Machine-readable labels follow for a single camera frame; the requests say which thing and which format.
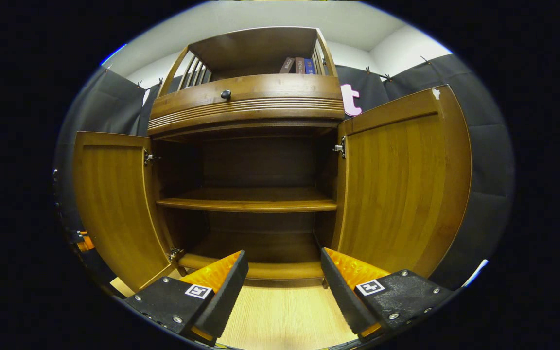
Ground wooden cabinet door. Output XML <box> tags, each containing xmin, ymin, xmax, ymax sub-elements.
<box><xmin>331</xmin><ymin>85</ymin><xmax>473</xmax><ymax>279</ymax></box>
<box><xmin>72</xmin><ymin>131</ymin><xmax>178</xmax><ymax>292</ymax></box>

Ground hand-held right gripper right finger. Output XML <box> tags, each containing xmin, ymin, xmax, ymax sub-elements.
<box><xmin>320</xmin><ymin>247</ymin><xmax>453</xmax><ymax>341</ymax></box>

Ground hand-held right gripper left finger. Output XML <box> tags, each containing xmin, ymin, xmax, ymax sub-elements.
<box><xmin>123</xmin><ymin>250</ymin><xmax>249</xmax><ymax>347</ymax></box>

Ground black backdrop cloth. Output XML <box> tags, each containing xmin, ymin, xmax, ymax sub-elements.
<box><xmin>54</xmin><ymin>53</ymin><xmax>516</xmax><ymax>292</ymax></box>

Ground wooden drawer with black knob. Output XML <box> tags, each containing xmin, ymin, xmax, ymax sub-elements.
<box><xmin>149</xmin><ymin>74</ymin><xmax>345</xmax><ymax>122</ymax></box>

